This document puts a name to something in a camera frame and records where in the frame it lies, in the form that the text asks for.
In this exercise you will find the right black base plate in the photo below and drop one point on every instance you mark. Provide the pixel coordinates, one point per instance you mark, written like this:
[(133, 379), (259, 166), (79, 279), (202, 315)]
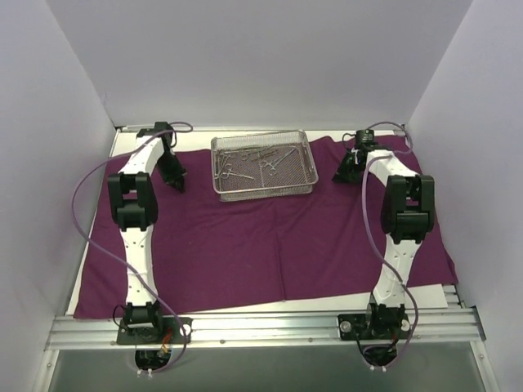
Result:
[(373, 326)]

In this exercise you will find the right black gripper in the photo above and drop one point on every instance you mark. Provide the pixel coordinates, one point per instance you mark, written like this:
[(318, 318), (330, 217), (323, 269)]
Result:
[(347, 170)]

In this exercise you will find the wire mesh instrument tray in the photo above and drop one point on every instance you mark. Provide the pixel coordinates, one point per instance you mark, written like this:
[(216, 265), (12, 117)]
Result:
[(295, 175)]

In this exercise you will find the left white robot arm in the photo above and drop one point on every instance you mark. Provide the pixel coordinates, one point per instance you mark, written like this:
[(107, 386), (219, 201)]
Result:
[(134, 209)]

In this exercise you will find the steel scissors top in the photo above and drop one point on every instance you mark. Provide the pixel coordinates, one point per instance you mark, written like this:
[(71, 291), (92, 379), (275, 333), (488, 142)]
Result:
[(246, 154)]

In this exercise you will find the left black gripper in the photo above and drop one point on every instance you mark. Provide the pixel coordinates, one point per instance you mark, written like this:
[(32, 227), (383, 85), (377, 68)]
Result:
[(172, 174)]

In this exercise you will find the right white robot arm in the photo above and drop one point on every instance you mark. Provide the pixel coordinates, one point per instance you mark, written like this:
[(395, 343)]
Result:
[(407, 216)]

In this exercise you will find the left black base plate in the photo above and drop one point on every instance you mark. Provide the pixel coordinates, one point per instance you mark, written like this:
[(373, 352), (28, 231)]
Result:
[(172, 331)]

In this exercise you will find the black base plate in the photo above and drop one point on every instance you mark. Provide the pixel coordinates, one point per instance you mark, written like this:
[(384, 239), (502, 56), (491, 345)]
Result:
[(373, 326), (172, 331)]

